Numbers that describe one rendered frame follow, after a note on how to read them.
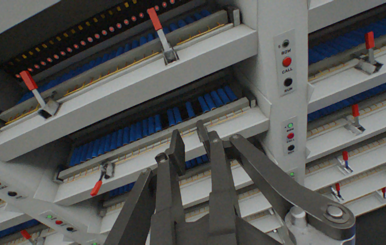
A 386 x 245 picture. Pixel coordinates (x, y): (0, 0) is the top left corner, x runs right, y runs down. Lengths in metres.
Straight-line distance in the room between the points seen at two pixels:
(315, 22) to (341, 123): 0.37
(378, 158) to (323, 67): 0.47
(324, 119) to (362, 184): 0.46
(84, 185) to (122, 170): 0.12
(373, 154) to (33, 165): 1.12
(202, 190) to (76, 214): 0.39
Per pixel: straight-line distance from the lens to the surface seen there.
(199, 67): 0.30
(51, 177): 0.59
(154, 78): 0.30
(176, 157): 0.16
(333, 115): 0.65
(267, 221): 0.86
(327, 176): 0.77
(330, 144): 0.61
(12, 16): 0.38
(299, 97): 0.42
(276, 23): 0.34
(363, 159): 0.85
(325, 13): 0.41
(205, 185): 0.52
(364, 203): 1.20
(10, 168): 0.55
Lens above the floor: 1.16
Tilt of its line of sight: 29 degrees down
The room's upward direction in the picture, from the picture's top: 24 degrees counter-clockwise
